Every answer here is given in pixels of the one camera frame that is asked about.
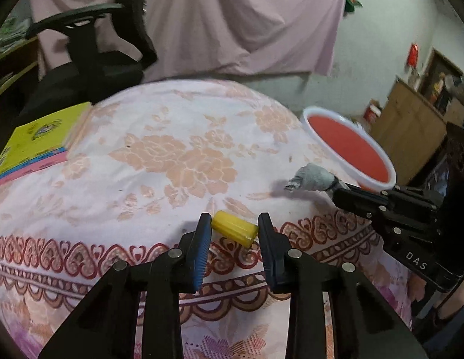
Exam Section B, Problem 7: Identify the yellow plastic cap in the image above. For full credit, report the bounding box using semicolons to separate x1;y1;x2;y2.
211;211;259;249

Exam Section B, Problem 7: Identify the grey white wrapper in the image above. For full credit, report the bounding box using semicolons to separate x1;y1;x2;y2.
285;163;349;192

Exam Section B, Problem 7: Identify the red white plastic basin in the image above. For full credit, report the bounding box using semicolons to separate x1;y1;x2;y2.
301;106;397;192

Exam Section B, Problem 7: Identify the floral pink tablecloth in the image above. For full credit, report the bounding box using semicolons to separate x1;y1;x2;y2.
0;80;411;358

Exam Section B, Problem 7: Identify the wooden cabinet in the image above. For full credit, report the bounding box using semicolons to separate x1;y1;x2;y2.
370;78;464;185

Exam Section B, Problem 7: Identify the red box on floor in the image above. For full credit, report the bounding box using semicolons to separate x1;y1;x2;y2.
363;99;382;125

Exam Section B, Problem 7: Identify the stack of colourful books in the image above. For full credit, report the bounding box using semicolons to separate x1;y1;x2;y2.
0;102;92;185

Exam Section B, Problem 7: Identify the black office chair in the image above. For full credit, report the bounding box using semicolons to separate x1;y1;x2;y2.
19;0;158;121

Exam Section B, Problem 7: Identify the pink hanging bed sheet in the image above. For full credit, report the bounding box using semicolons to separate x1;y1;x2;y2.
29;0;351;83

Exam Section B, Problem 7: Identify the green red hanging ornament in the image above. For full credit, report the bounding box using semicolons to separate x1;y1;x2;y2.
343;0;363;17

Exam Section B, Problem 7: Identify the wooden shelf desk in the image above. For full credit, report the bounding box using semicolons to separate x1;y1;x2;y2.
0;16;39;122

